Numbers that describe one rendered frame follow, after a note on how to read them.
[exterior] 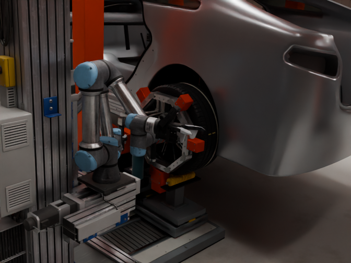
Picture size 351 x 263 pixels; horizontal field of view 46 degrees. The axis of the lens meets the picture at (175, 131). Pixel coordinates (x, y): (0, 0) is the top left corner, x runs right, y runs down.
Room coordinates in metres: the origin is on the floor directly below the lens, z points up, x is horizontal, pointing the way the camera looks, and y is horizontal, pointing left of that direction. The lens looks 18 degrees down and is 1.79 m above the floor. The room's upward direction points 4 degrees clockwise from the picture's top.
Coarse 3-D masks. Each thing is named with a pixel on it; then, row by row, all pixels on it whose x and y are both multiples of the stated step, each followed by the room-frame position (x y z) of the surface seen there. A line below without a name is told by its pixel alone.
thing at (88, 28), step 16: (80, 0) 2.90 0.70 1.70; (96, 0) 2.94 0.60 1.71; (80, 16) 2.90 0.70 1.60; (96, 16) 2.94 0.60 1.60; (80, 32) 2.91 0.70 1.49; (96, 32) 2.94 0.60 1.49; (80, 48) 2.91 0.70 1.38; (96, 48) 2.94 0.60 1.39; (80, 112) 2.91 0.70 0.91; (80, 128) 2.91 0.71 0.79
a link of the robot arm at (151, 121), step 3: (150, 117) 1.78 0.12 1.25; (153, 117) 1.78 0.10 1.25; (147, 120) 1.76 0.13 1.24; (150, 120) 1.76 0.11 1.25; (153, 120) 1.75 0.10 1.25; (156, 120) 1.76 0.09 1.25; (147, 123) 1.75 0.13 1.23; (150, 123) 1.74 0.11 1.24; (153, 123) 1.74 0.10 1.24; (147, 126) 1.74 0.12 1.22; (150, 126) 1.74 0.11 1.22; (153, 126) 1.73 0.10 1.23; (147, 129) 1.74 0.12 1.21; (150, 129) 1.74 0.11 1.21; (153, 129) 1.73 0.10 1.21; (147, 132) 1.75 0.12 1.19; (150, 132) 1.74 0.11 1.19; (153, 132) 1.74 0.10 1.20
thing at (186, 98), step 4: (180, 96) 2.63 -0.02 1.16; (184, 96) 2.64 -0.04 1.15; (188, 96) 2.66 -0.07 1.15; (180, 100) 2.63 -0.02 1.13; (184, 100) 2.60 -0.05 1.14; (188, 100) 2.62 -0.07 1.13; (192, 100) 2.64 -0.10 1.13; (176, 104) 2.65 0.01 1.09; (180, 104) 2.62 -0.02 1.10; (184, 104) 2.60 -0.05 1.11; (188, 104) 2.63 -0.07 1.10; (184, 108) 2.63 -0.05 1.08; (188, 108) 2.66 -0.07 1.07
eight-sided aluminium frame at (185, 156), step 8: (152, 96) 2.82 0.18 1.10; (160, 96) 2.76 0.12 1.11; (168, 96) 2.77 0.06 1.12; (144, 104) 2.88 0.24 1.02; (184, 112) 2.65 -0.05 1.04; (184, 120) 2.60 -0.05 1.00; (184, 144) 2.58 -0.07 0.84; (184, 152) 2.59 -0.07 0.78; (160, 160) 2.81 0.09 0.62; (176, 160) 2.63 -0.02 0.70; (184, 160) 2.57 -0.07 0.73; (160, 168) 2.73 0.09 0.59; (168, 168) 2.67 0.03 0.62; (176, 168) 2.68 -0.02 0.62
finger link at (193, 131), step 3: (186, 126) 1.74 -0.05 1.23; (189, 126) 1.74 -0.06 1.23; (192, 126) 1.75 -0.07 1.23; (195, 126) 1.75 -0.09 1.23; (189, 129) 1.75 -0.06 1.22; (192, 129) 1.75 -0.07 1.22; (195, 129) 1.74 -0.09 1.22; (198, 129) 1.75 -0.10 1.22; (201, 129) 1.75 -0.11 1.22; (204, 129) 1.75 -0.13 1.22; (192, 132) 1.75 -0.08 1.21; (195, 132) 1.75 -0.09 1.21; (192, 135) 1.75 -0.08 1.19; (195, 135) 1.75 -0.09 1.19; (192, 138) 1.75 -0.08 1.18
